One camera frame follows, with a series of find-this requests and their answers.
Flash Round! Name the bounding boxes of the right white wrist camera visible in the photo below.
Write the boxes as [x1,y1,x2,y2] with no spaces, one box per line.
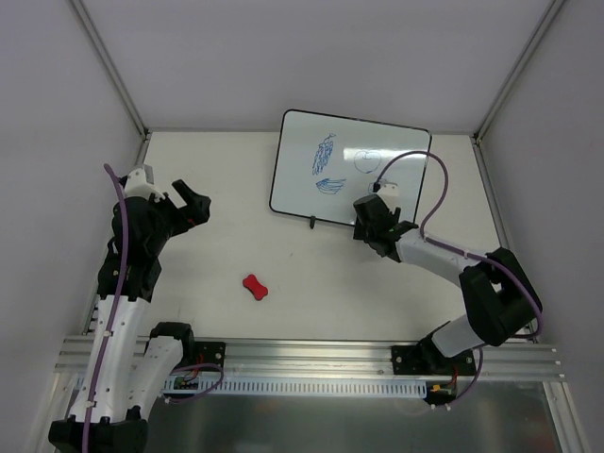
[373,181,399,199]

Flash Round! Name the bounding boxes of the aluminium corner post left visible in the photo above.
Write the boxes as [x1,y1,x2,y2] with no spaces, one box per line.
[67,0,148,140]

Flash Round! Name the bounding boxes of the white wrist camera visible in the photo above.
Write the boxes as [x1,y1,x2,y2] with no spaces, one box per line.
[373,181,399,199]
[124,164,162,201]

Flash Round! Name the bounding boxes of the white slotted cable duct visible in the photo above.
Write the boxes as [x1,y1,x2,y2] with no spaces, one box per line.
[162,376,429,398]

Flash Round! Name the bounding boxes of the white whiteboard black frame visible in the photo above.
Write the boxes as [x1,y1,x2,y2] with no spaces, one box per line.
[269,109,432,226]

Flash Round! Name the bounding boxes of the red whiteboard eraser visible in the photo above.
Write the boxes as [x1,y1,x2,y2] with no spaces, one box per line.
[242,274,269,301]

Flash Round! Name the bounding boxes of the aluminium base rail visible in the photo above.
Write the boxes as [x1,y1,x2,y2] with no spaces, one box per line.
[52,332,566,381]

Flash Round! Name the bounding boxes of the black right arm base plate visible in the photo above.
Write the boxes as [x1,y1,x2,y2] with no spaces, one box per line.
[391,344,477,377]

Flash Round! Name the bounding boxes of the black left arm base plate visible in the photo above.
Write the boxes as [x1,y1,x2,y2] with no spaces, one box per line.
[193,341,227,367]

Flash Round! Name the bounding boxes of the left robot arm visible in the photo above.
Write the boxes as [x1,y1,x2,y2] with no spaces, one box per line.
[48,170,211,452]

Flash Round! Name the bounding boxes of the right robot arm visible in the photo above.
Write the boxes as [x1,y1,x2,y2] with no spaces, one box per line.
[353,193,543,375]

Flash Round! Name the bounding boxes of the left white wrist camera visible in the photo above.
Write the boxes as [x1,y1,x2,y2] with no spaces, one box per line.
[124,164,162,201]

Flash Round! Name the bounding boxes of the aluminium side rail right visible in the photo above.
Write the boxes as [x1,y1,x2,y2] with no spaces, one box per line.
[473,135,539,344]

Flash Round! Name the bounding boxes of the aluminium corner post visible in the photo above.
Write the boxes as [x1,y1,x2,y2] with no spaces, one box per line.
[67,0,148,140]
[473,0,566,144]

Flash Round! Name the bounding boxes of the aluminium corner post right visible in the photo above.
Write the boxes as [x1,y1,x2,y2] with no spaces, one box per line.
[473,0,566,144]

